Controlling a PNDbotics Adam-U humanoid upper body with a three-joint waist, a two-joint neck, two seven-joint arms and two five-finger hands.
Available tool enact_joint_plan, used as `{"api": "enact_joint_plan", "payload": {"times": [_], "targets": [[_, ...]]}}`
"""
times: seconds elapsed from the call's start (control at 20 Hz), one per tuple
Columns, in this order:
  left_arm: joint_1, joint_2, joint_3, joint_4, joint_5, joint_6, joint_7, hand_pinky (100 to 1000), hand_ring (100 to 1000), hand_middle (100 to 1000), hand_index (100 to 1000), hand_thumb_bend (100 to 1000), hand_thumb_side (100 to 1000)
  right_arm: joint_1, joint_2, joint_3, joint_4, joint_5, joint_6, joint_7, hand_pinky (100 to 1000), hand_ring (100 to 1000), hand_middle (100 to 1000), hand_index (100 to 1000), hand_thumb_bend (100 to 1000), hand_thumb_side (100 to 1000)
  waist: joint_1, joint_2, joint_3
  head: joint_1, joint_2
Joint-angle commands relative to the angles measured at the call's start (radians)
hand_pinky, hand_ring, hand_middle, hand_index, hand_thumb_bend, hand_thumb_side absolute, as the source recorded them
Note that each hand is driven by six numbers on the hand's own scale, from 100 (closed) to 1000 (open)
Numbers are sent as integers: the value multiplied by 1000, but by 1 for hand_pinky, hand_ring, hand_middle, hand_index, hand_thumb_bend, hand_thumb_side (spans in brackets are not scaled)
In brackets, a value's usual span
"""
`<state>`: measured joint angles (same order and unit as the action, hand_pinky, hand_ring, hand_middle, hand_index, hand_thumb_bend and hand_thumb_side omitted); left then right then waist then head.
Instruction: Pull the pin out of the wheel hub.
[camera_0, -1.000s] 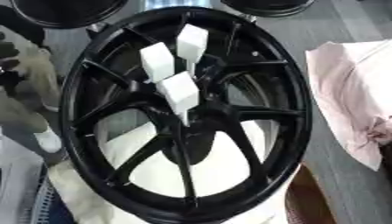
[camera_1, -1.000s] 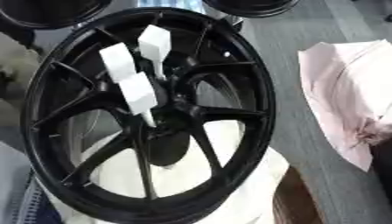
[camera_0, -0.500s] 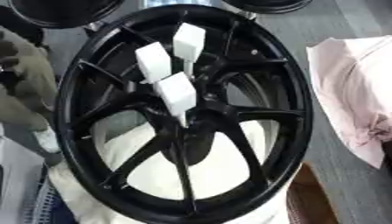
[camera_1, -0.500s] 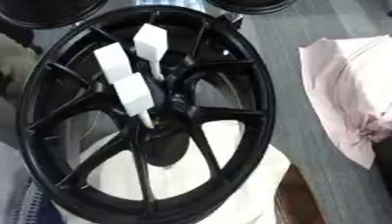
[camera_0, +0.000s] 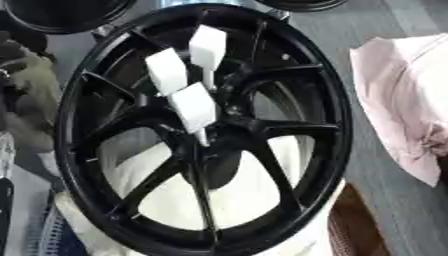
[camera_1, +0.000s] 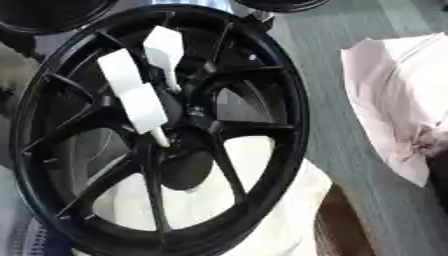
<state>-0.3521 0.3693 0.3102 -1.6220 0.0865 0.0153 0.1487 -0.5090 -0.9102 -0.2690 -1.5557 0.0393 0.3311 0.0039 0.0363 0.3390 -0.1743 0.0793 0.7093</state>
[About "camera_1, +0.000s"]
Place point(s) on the black spoked wheel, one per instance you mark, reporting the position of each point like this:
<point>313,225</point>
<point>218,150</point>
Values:
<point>265,133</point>

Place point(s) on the white cloth under wheel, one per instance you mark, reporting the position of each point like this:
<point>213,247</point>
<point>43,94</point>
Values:
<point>291,213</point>

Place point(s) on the black round wheel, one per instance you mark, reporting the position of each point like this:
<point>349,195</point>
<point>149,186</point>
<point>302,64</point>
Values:
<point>41,15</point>
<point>283,4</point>

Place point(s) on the white cloth bag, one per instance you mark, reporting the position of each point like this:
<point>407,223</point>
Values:
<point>396,96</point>

